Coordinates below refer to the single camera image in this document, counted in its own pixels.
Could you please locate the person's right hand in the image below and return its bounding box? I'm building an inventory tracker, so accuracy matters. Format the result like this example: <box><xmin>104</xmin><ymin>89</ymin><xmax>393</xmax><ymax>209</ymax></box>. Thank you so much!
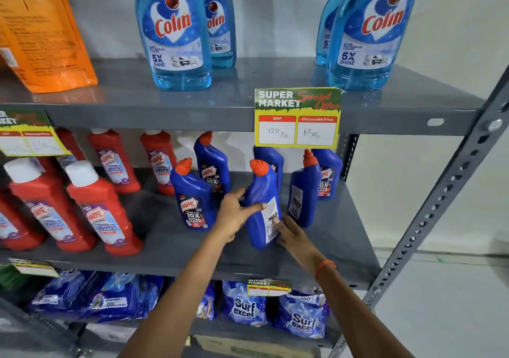
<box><xmin>274</xmin><ymin>215</ymin><xmax>326</xmax><ymax>277</ymax></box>

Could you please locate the person's left hand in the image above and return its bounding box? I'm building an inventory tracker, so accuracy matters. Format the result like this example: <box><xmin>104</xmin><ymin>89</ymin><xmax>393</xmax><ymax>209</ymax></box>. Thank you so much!
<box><xmin>214</xmin><ymin>188</ymin><xmax>265</xmax><ymax>244</ymax></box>

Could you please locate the blue orange-capped toilet cleaner bottle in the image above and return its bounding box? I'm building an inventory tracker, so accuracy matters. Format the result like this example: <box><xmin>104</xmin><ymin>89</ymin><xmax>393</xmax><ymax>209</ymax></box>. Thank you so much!
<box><xmin>243</xmin><ymin>159</ymin><xmax>282</xmax><ymax>250</ymax></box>

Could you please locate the person's left forearm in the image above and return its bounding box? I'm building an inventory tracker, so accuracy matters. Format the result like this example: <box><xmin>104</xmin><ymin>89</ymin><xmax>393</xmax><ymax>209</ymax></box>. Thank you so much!
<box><xmin>119</xmin><ymin>226</ymin><xmax>232</xmax><ymax>358</ymax></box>

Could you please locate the person's right forearm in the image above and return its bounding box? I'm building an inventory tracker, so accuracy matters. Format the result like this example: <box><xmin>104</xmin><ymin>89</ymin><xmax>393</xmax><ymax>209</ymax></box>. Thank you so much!
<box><xmin>316</xmin><ymin>264</ymin><xmax>416</xmax><ymax>358</ymax></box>

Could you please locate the orange thread wristband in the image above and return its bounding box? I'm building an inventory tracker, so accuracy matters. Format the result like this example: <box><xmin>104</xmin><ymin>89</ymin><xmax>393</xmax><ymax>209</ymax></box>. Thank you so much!
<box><xmin>315</xmin><ymin>260</ymin><xmax>336</xmax><ymax>281</ymax></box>

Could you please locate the row of blue cleaner bottles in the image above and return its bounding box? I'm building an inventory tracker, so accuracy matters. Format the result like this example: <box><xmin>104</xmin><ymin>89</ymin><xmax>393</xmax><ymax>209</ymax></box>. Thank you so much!
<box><xmin>170</xmin><ymin>131</ymin><xmax>343</xmax><ymax>231</ymax></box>

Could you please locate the small yellow price card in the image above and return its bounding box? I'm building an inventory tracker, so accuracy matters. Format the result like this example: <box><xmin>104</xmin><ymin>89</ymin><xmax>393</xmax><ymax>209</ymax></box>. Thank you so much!
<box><xmin>9</xmin><ymin>258</ymin><xmax>60</xmax><ymax>278</ymax></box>
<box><xmin>247</xmin><ymin>278</ymin><xmax>292</xmax><ymax>297</ymax></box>

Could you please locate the blue detergent powder packet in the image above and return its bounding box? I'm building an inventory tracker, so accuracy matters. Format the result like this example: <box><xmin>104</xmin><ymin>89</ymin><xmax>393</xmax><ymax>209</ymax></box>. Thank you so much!
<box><xmin>80</xmin><ymin>273</ymin><xmax>164</xmax><ymax>323</ymax></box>
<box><xmin>274</xmin><ymin>288</ymin><xmax>331</xmax><ymax>339</ymax></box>
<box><xmin>222</xmin><ymin>281</ymin><xmax>268</xmax><ymax>327</ymax></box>
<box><xmin>29</xmin><ymin>270</ymin><xmax>94</xmax><ymax>311</ymax></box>
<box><xmin>171</xmin><ymin>280</ymin><xmax>216</xmax><ymax>321</ymax></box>

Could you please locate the large yellow green price card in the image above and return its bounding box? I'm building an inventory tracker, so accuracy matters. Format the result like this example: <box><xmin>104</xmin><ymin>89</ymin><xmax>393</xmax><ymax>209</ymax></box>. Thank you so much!
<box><xmin>254</xmin><ymin>87</ymin><xmax>343</xmax><ymax>149</ymax></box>

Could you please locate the grey metal shelf rack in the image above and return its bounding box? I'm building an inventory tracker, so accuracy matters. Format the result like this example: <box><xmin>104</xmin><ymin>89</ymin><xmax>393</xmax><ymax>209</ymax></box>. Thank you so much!
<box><xmin>0</xmin><ymin>56</ymin><xmax>509</xmax><ymax>358</ymax></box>

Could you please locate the brown cardboard box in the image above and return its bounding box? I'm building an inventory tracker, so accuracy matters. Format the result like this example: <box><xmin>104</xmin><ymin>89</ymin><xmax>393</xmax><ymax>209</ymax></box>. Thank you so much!
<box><xmin>195</xmin><ymin>335</ymin><xmax>323</xmax><ymax>358</ymax></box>

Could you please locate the row of red cleaner bottles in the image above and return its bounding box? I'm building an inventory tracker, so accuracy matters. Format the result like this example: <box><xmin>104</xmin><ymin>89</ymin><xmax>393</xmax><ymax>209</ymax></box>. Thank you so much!
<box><xmin>0</xmin><ymin>127</ymin><xmax>177</xmax><ymax>257</ymax></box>

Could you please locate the blue glass cleaner bottle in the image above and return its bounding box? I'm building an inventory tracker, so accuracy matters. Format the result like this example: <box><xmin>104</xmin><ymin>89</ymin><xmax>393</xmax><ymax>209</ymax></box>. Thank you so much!
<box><xmin>326</xmin><ymin>0</ymin><xmax>422</xmax><ymax>91</ymax></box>
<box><xmin>316</xmin><ymin>0</ymin><xmax>350</xmax><ymax>67</ymax></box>
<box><xmin>197</xmin><ymin>0</ymin><xmax>238</xmax><ymax>69</ymax></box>
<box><xmin>135</xmin><ymin>0</ymin><xmax>212</xmax><ymax>91</ymax></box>

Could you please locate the green packet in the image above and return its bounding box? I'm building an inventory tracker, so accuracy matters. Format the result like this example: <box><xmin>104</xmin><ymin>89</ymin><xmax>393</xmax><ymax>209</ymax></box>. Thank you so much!
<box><xmin>0</xmin><ymin>264</ymin><xmax>24</xmax><ymax>291</ymax></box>

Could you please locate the orange refill pouch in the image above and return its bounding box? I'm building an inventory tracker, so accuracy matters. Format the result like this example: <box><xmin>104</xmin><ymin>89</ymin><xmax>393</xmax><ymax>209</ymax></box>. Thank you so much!
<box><xmin>0</xmin><ymin>0</ymin><xmax>98</xmax><ymax>94</ymax></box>

